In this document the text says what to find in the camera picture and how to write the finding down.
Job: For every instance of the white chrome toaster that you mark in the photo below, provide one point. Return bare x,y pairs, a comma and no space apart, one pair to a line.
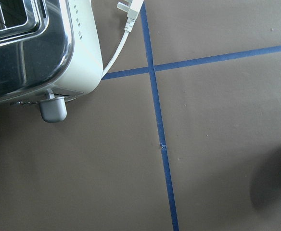
49,54

